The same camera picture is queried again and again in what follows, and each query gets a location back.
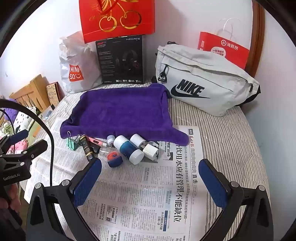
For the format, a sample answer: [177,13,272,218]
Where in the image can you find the white plastic shopping bag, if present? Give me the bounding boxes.
[59,31,103,94]

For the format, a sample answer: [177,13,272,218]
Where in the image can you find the pink printed cloth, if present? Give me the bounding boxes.
[7,139,29,156]

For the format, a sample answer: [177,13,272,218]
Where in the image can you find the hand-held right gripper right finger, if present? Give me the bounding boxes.
[198,158,274,241]

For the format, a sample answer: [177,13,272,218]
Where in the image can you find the brown wooden frame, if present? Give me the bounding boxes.
[245,0,265,79]

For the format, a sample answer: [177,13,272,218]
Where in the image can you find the newspaper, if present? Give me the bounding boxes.
[24,111,208,241]

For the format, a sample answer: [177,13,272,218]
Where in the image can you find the blue and orange small case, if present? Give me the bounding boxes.
[107,152,123,168]

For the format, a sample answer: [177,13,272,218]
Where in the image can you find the white black-dotted cloth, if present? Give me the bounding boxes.
[13,111,36,133]

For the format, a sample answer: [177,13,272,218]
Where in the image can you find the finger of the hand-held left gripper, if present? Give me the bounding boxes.
[0,140,48,166]
[0,129,29,151]

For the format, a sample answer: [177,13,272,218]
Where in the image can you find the light wooden furniture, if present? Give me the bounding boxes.
[9,74,50,112]

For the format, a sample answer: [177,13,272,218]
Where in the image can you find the purple towel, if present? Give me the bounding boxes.
[60,83,189,147]

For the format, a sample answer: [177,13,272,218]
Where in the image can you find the green binder clip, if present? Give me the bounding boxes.
[66,131,84,151]

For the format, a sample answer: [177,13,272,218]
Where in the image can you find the white cube charger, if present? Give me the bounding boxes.
[143,144,159,160]

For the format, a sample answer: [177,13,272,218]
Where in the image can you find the black headphone box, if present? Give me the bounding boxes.
[95,35,147,84]

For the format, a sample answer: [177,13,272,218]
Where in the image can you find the brown tube gold print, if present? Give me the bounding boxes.
[80,136,96,161]

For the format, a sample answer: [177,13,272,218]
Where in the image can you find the person's left hand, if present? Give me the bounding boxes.
[5,184,22,211]

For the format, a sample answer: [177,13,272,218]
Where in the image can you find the pink pen-shaped device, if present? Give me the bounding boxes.
[88,137,109,147]

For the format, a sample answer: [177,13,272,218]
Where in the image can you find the green mat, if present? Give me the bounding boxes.
[28,115,48,139]

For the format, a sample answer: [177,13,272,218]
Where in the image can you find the red paper bag white handles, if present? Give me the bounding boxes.
[197,19,250,70]

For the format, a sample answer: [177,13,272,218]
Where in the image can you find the patterned cover book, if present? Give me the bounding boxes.
[46,82,65,107]

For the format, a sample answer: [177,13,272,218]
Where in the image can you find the grey waist bag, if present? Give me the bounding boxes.
[154,42,261,117]

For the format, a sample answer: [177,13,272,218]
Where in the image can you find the black cable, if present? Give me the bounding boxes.
[0,100,56,187]

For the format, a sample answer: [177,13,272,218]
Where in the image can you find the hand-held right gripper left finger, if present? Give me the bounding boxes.
[26,158,102,241]

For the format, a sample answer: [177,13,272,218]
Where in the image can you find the red gift box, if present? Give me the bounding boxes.
[79,0,156,44]

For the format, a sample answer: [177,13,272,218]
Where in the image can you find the clear bag with blue item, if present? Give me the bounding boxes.
[43,109,56,121]

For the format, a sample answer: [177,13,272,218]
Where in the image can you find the white and teal bottle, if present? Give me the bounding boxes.
[113,135,144,165]

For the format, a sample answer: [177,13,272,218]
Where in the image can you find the purple plush item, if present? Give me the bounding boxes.
[0,98,22,116]

